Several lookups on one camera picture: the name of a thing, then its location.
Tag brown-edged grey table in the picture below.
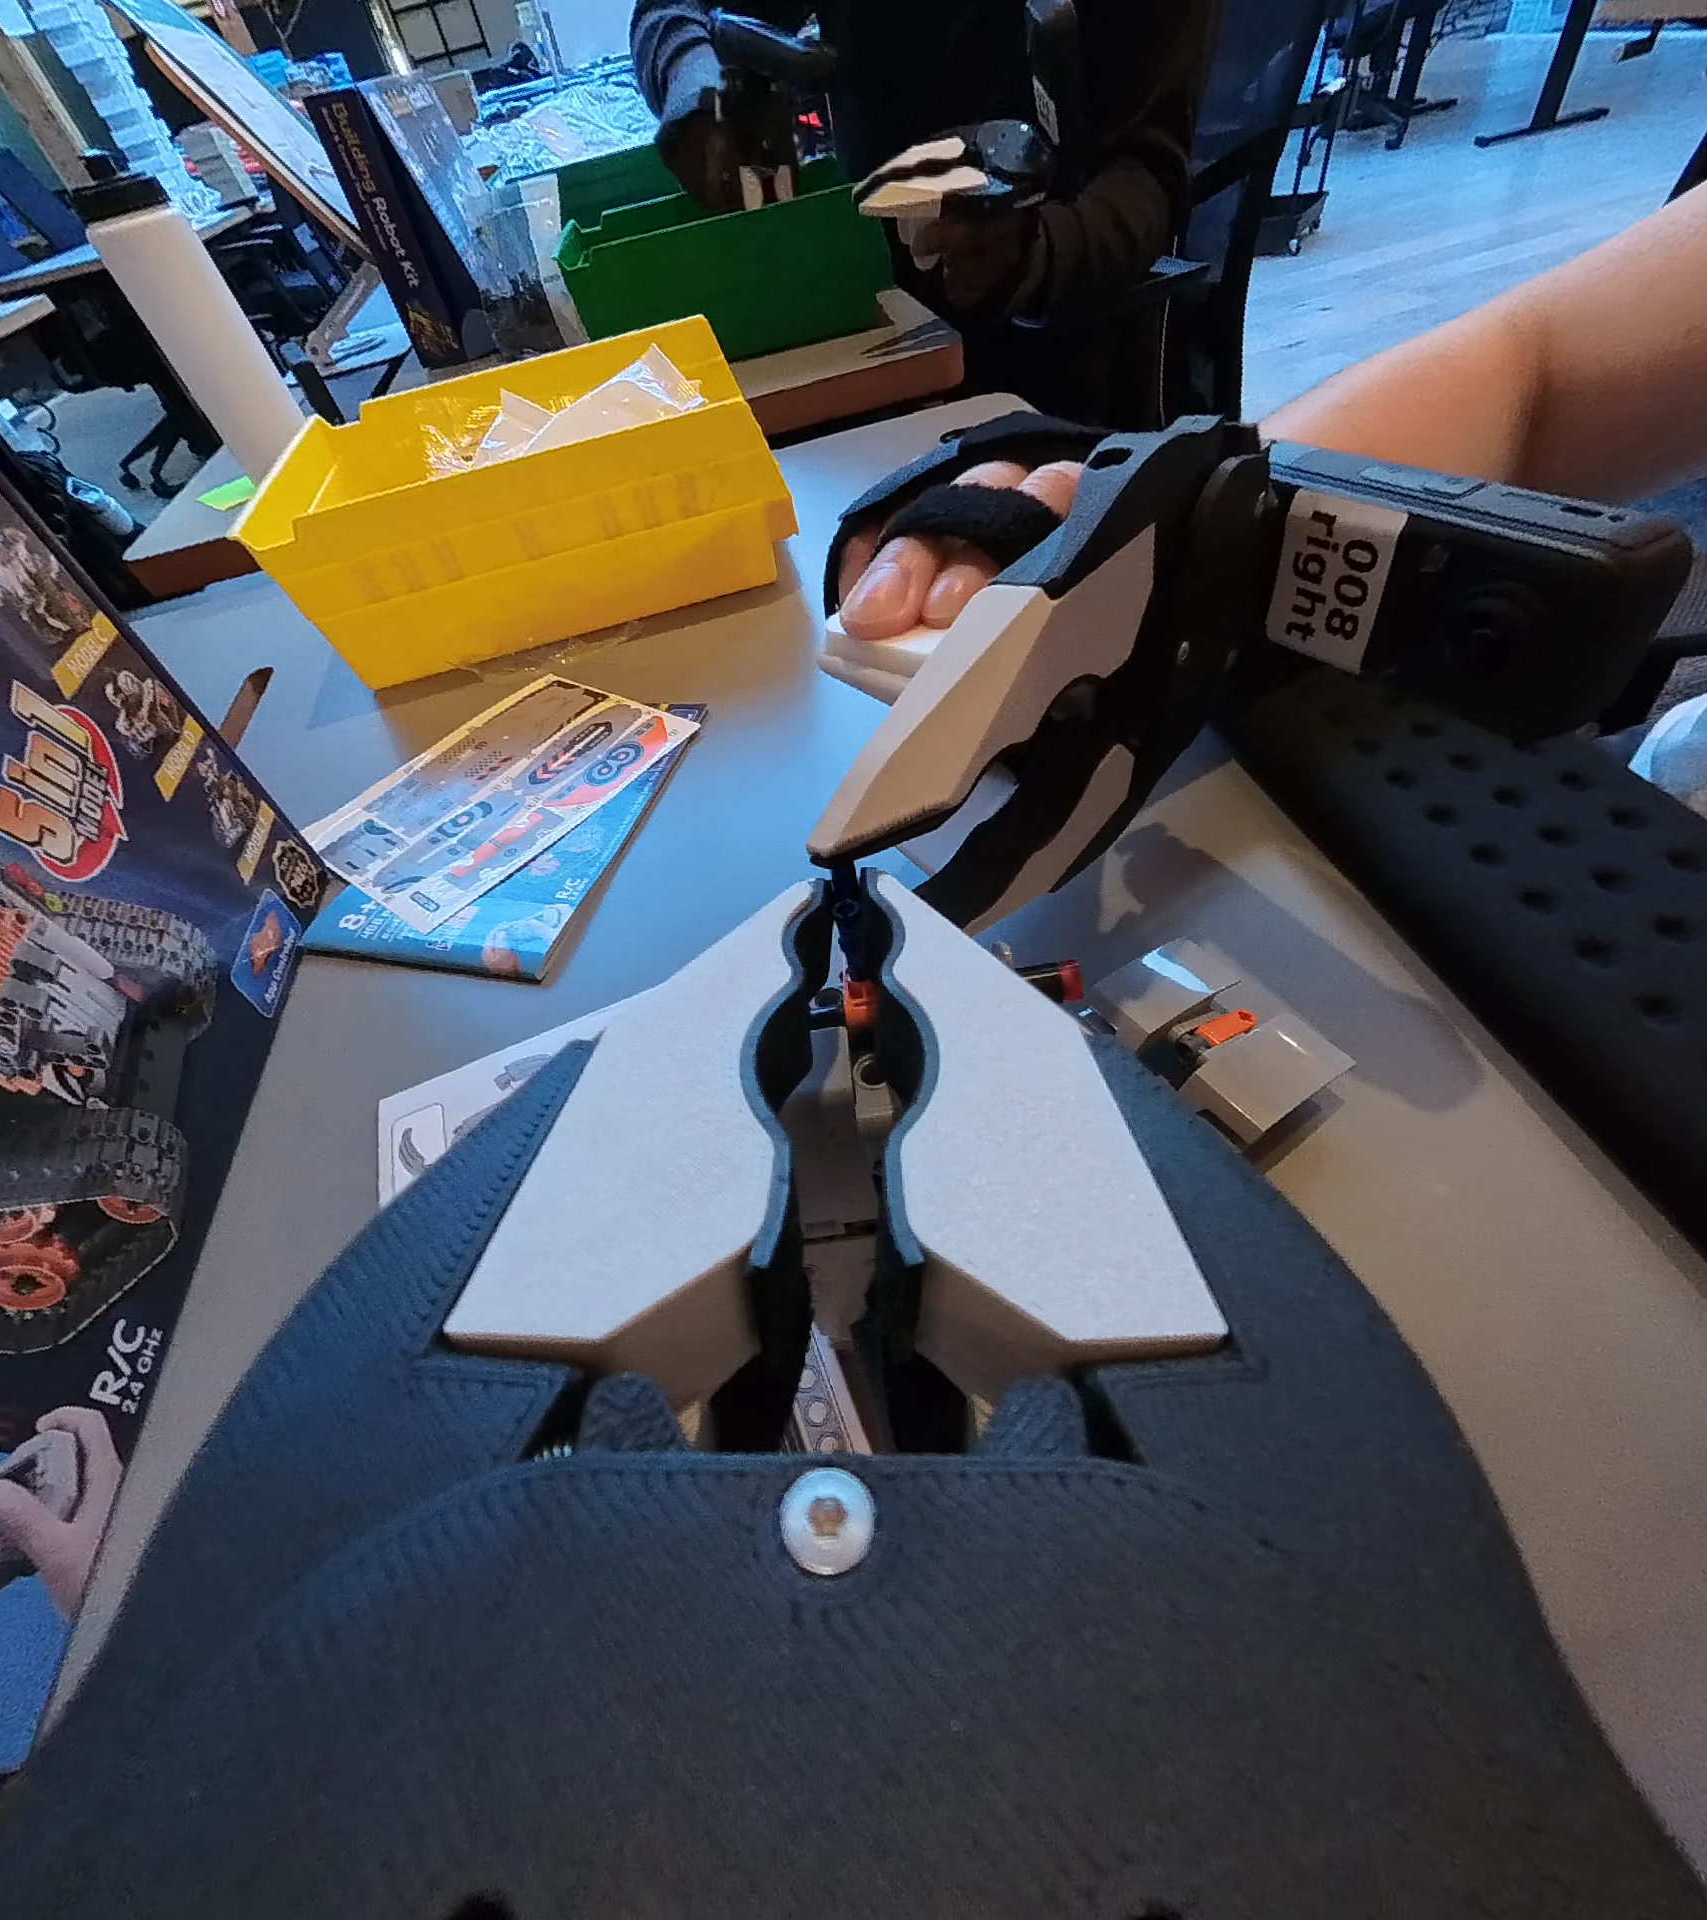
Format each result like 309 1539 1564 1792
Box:
127 292 968 603

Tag printed sticker sheet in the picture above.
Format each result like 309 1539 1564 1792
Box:
303 674 707 932

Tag grey curved toy panel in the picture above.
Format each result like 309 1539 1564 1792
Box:
1090 943 1358 1153

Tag white water bottle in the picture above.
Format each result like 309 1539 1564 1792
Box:
87 172 309 475

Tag clear plastic bags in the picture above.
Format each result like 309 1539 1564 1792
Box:
419 344 713 460

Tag black perforated panel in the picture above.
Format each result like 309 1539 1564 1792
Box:
1236 667 1707 1399

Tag black mesh office chair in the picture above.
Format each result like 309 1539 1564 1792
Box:
1184 0 1338 265

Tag white instruction booklet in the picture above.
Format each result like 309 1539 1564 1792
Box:
377 1003 878 1459

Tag board on wooden easel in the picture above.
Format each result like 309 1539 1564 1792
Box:
105 0 391 371

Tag blue robot kit box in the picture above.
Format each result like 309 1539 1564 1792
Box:
303 74 497 371
0 353 331 1825

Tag person's right forearm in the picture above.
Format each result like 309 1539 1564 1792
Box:
1258 126 1707 504

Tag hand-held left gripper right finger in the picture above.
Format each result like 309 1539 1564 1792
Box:
854 875 1230 1435

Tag yellow plastic bin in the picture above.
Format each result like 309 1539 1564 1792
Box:
231 314 800 693

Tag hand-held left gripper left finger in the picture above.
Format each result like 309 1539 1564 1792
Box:
441 883 840 1451

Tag grey desk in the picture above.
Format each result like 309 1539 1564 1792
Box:
0 393 1707 1920

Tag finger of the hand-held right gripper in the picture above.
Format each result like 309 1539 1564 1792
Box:
808 525 1162 871
920 704 1216 936

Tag long blue axle pin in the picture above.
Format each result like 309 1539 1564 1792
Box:
820 858 874 984

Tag green plastic bin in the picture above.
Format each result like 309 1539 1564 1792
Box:
559 183 898 362
555 143 713 225

